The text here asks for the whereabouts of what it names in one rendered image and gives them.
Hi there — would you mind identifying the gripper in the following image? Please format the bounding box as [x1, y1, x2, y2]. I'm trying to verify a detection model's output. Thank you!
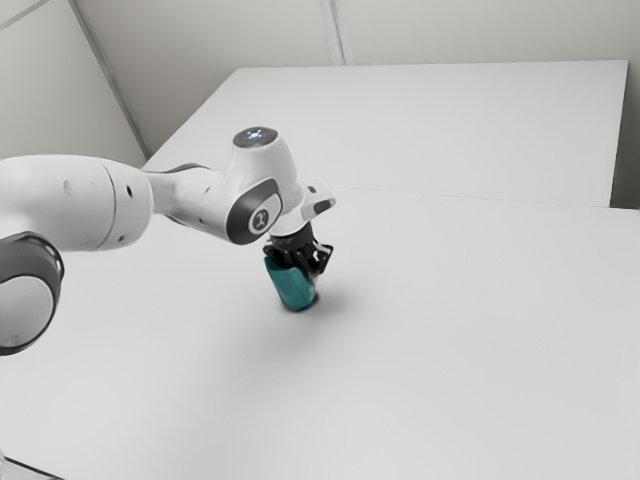
[262, 223, 335, 301]

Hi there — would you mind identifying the teal faceted mug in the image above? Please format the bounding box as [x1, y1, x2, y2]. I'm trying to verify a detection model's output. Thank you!
[263, 256, 318, 312]

